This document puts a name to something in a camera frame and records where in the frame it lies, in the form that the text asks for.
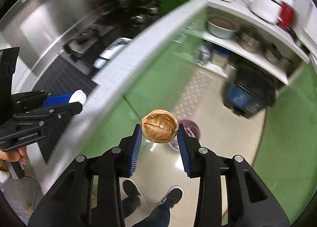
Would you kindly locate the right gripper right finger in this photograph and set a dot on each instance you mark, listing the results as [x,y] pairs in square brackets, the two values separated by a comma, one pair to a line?
[249,200]

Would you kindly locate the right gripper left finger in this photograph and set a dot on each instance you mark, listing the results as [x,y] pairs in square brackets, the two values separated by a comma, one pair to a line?
[87,193]

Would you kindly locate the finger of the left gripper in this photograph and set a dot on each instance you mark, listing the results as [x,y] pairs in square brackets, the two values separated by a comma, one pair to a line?
[42,116]
[55,99]

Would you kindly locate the walnut shell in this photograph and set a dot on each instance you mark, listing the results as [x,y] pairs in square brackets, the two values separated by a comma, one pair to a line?
[159,126]

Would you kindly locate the person's left hand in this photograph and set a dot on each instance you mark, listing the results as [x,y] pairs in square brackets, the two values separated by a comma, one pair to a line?
[12,156]

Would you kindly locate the left black shoe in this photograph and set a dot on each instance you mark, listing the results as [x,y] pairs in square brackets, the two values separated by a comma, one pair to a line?
[132,191]

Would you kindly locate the black shoe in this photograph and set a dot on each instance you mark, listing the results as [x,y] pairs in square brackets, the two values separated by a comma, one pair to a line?
[132,191]
[172,197]

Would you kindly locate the black striped table mat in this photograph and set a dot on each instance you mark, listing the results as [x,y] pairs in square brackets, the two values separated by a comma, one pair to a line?
[63,78]

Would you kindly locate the right black shoe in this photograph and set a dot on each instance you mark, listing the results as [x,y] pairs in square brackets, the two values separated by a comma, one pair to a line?
[172,197]

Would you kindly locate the pink round waste basket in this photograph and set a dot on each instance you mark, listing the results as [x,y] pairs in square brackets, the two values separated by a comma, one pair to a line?
[191,129]

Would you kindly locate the pink polka dot mat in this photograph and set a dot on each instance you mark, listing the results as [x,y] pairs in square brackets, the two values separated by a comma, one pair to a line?
[191,97]

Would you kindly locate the blue black pedal bin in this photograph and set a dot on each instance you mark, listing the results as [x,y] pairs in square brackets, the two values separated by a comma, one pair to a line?
[250,90]

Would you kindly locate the gas stove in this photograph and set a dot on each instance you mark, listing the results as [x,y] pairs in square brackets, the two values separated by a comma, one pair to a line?
[127,20]

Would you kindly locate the white container blue lid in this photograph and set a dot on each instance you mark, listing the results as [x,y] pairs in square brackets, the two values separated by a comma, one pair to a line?
[220,56]

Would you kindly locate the printed food bag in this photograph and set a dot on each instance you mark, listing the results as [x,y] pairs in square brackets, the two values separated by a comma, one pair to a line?
[204,55]

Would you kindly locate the steel stock pot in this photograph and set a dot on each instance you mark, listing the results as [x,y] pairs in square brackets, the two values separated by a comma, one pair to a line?
[250,39]

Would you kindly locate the white open shelf unit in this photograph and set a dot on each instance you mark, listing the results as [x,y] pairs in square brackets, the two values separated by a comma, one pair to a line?
[200,10]

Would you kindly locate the pale blue wash basin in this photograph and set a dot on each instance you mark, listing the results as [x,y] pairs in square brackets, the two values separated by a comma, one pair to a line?
[221,27]

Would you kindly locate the red appliance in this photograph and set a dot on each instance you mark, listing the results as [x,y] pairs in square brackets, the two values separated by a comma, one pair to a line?
[286,16]

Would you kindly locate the steel saucepan with handle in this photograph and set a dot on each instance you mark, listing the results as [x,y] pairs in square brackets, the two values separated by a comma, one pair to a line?
[272,54]

